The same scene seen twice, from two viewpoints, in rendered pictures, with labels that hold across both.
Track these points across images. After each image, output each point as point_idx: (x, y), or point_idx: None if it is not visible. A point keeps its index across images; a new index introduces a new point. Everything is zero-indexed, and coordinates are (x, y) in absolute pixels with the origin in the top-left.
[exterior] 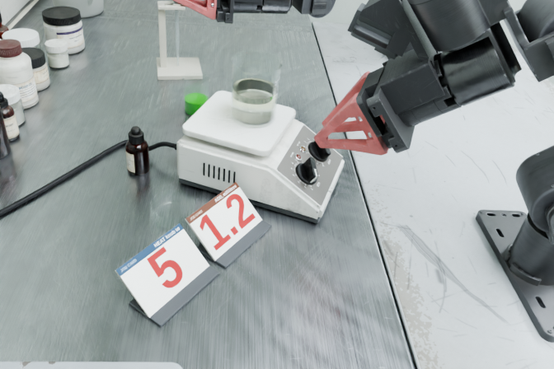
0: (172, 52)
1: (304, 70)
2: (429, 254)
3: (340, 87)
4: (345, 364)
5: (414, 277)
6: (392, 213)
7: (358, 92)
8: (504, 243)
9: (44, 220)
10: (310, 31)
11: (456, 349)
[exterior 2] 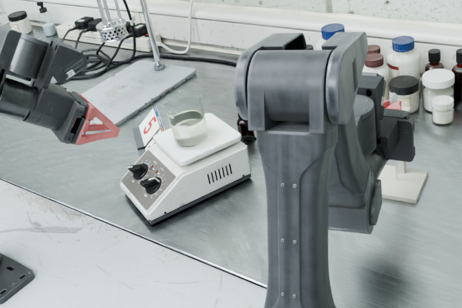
0: (450, 190)
1: (342, 289)
2: (50, 229)
3: None
4: (54, 170)
5: (50, 213)
6: (91, 232)
7: (79, 94)
8: (5, 263)
9: (232, 107)
10: None
11: (11, 205)
